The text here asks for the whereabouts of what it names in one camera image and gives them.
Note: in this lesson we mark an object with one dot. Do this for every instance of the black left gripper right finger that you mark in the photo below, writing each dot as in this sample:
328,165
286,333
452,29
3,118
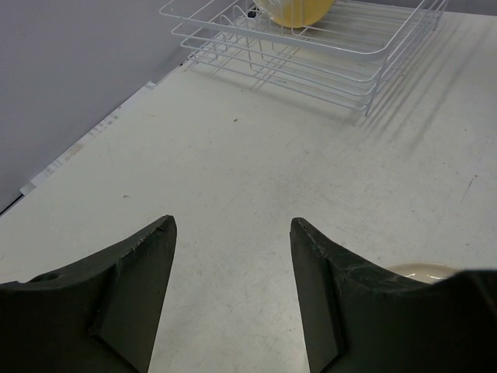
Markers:
359,317

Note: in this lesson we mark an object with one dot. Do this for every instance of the cream and yellow round plate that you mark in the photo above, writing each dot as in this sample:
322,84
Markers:
295,13

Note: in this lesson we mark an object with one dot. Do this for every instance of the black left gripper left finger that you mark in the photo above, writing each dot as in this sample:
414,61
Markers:
98,314

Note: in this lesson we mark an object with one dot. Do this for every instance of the cream and pink round plate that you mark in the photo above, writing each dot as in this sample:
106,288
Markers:
428,273

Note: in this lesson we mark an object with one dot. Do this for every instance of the white wire dish rack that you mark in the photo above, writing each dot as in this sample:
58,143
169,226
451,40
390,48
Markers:
358,50

